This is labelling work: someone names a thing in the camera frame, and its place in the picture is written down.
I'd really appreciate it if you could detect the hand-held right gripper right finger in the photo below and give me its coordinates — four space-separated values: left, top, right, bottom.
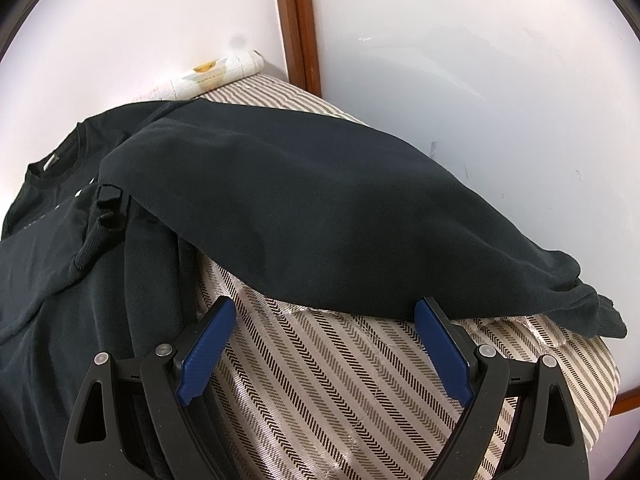
414 297 591 480

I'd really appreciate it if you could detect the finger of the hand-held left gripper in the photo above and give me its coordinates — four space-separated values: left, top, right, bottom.
96 185 127 233

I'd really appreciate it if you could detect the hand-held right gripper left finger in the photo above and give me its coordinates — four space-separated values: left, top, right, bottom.
59 296 237 480

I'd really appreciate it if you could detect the black sweatshirt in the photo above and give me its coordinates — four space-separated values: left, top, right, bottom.
0 101 628 480

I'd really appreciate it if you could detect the striped mattress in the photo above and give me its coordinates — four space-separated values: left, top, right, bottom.
135 74 621 480

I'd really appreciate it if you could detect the white floral bedding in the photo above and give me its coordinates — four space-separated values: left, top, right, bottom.
160 50 266 103

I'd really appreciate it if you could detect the wooden bed frame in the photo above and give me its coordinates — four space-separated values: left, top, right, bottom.
611 382 640 417

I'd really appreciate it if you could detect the brown wooden wall trim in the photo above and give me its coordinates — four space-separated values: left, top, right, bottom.
272 0 323 98

